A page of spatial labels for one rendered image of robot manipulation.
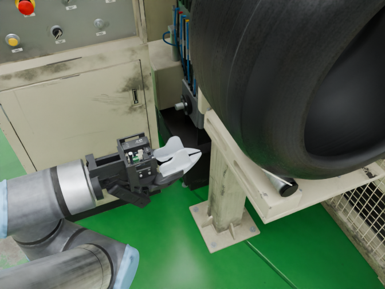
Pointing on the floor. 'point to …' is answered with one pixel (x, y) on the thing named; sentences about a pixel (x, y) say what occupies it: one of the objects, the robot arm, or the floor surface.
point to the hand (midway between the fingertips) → (194, 156)
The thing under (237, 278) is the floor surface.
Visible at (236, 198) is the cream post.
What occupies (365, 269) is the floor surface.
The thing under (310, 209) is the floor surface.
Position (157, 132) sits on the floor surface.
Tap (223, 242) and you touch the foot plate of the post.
